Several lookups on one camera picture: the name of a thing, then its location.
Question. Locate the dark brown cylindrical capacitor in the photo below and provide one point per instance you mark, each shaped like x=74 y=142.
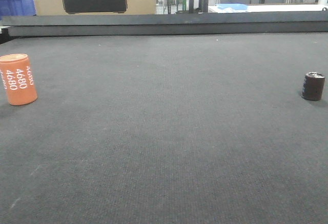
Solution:
x=313 y=86

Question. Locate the dark grey table mat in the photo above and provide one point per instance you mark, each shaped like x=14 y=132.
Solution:
x=167 y=129

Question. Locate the lower cardboard box black panel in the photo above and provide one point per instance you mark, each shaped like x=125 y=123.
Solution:
x=89 y=7

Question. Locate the light blue tray background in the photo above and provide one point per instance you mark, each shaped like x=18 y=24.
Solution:
x=232 y=8

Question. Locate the white background table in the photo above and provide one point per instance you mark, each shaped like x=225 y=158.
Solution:
x=277 y=8

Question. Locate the blue plastic crate background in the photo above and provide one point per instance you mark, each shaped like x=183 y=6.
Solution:
x=17 y=8

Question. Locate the grey table edge rail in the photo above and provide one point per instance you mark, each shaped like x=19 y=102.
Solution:
x=177 y=24

